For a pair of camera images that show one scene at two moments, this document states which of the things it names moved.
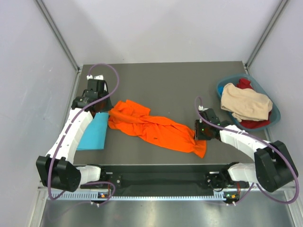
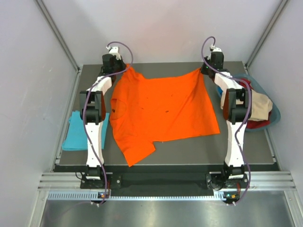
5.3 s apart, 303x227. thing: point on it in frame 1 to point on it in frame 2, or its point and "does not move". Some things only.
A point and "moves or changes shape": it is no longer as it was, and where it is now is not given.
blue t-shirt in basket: x=220 y=89 does not move
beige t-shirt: x=245 y=104 does not move
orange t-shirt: x=130 y=116 moves or changes shape
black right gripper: x=198 y=135 to x=202 y=70
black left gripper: x=107 y=108 to x=123 y=65
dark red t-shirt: x=251 y=124 does not move
